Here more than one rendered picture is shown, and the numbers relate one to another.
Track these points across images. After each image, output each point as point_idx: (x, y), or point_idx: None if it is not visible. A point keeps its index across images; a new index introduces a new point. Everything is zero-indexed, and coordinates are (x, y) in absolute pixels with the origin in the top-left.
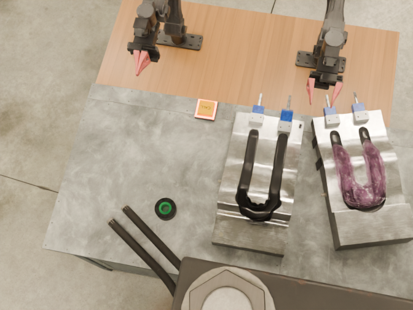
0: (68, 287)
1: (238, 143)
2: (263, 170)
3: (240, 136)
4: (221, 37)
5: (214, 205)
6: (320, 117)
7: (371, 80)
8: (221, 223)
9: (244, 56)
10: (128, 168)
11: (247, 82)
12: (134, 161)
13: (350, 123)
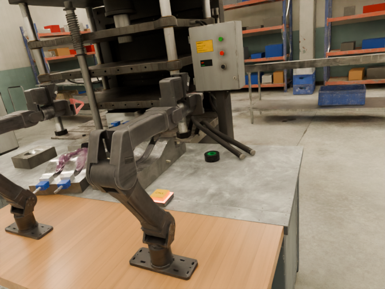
0: (327, 259)
1: (144, 164)
2: (135, 155)
3: (140, 167)
4: (106, 261)
5: (178, 161)
6: (73, 182)
7: (6, 215)
8: (176, 145)
9: (95, 239)
10: (239, 173)
11: (109, 219)
12: (235, 176)
13: (57, 179)
